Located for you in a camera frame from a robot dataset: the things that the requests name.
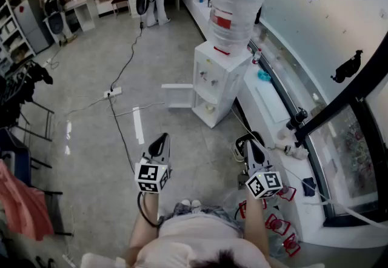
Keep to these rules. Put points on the white flat board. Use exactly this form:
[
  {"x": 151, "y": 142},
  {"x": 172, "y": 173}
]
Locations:
[{"x": 272, "y": 106}]

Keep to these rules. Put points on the white charger adapter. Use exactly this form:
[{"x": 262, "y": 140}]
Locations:
[{"x": 298, "y": 153}]

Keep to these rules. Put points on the dark blue cloth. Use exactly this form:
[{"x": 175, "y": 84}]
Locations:
[{"x": 309, "y": 186}]

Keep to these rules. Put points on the small white desk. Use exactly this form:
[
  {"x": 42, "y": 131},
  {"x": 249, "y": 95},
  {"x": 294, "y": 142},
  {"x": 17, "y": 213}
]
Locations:
[{"x": 86, "y": 12}]

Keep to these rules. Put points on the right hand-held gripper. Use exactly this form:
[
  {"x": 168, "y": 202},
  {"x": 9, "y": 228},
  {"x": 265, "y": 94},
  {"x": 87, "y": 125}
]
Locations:
[{"x": 263, "y": 185}]

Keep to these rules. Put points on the white water dispenser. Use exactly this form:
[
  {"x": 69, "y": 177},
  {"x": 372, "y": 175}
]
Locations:
[{"x": 224, "y": 63}]

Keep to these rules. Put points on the person's plaid shorts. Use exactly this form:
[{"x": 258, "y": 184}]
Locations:
[{"x": 212, "y": 212}]

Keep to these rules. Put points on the dark blue chair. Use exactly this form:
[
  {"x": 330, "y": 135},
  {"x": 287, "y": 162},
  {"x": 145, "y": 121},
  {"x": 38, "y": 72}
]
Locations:
[{"x": 15, "y": 151}]

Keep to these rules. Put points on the white floor tape strip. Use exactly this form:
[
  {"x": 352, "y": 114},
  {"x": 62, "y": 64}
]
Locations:
[{"x": 138, "y": 125}]

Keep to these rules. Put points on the person's right forearm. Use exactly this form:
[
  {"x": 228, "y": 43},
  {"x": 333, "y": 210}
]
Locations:
[{"x": 254, "y": 224}]

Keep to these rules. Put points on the white window sill ledge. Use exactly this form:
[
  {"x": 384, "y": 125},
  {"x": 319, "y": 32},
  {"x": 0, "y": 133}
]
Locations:
[{"x": 303, "y": 215}]

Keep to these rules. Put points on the black clothes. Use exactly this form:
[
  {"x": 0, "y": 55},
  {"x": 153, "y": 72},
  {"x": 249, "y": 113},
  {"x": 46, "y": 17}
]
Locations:
[{"x": 12, "y": 91}]

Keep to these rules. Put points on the black window frame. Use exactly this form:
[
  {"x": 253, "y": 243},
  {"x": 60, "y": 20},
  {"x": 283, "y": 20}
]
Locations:
[{"x": 342, "y": 97}]

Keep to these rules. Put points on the black thermos flask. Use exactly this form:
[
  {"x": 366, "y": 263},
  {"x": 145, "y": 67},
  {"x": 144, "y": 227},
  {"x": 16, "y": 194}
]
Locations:
[{"x": 296, "y": 119}]

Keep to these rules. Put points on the black hanging bag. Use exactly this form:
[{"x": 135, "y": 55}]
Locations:
[
  {"x": 347, "y": 68},
  {"x": 258, "y": 15}
]

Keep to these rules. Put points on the blue water tap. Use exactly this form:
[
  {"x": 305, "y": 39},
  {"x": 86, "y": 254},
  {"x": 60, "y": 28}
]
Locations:
[{"x": 214, "y": 82}]

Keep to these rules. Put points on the person's left forearm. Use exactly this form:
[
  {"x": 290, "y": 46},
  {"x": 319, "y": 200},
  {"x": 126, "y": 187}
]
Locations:
[{"x": 141, "y": 233}]

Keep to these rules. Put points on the person's white shoe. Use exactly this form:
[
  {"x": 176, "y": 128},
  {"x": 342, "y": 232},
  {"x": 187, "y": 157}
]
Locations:
[
  {"x": 185, "y": 202},
  {"x": 196, "y": 202}
]

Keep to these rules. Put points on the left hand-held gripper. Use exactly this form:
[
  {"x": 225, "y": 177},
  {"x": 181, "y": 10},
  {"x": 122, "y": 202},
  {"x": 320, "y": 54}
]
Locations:
[{"x": 148, "y": 176}]

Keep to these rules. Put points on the black metal rack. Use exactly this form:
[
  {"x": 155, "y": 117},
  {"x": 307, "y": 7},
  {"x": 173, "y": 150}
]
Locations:
[{"x": 48, "y": 122}]

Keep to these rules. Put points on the small white jar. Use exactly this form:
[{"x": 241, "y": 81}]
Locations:
[{"x": 283, "y": 135}]

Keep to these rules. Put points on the red-capped plastic bottle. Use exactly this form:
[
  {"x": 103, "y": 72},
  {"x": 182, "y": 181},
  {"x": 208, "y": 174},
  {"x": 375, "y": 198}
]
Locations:
[{"x": 256, "y": 57}]

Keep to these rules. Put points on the white cabinet door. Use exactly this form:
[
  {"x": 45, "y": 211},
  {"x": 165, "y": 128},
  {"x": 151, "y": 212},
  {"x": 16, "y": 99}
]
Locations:
[{"x": 177, "y": 95}]

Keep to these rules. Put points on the teal plastic item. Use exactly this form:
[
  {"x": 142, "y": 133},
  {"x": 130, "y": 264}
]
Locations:
[{"x": 264, "y": 75}]

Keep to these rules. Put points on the pink cloth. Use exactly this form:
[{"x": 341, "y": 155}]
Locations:
[{"x": 24, "y": 206}]

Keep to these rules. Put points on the large clear water jug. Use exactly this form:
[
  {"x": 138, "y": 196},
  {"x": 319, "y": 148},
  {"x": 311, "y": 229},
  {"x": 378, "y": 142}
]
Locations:
[{"x": 233, "y": 15}]

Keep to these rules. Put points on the grey refrigerator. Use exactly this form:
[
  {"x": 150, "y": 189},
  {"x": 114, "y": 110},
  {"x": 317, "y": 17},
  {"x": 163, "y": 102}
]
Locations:
[{"x": 31, "y": 27}]

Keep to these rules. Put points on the white and black appliance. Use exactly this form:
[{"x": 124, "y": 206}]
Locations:
[{"x": 239, "y": 148}]

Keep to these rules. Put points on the person's pale pink shirt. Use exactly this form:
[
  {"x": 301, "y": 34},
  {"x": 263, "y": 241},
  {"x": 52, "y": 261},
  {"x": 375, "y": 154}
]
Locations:
[{"x": 194, "y": 242}]

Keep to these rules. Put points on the white shelf unit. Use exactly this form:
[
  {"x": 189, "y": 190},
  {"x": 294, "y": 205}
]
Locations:
[{"x": 12, "y": 36}]

